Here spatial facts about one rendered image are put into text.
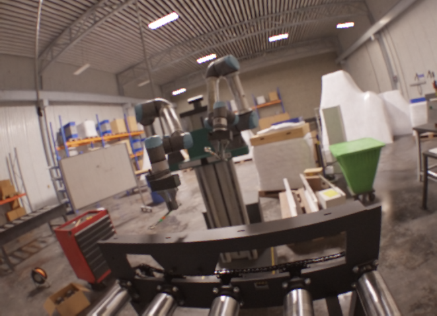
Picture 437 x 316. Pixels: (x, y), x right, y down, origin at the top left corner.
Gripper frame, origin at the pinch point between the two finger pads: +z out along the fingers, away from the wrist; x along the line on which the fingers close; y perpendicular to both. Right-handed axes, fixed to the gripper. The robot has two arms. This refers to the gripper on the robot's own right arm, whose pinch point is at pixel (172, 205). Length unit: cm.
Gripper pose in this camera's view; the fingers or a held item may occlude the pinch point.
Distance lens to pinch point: 94.6
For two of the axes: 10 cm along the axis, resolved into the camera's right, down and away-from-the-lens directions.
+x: -9.4, 2.3, 2.7
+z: 2.6, 9.6, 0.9
